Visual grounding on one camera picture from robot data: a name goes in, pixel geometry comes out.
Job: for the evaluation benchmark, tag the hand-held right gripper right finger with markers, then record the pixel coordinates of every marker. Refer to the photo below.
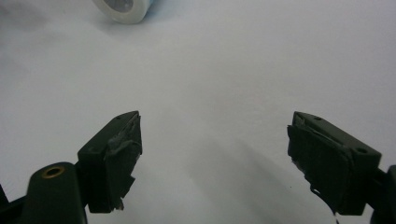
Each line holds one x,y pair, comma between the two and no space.
330,168

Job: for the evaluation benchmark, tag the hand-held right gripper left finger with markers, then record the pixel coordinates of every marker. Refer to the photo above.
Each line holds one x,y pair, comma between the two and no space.
107,161

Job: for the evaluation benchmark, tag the white tape roll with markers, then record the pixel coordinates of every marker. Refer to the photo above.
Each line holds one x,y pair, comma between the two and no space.
123,10

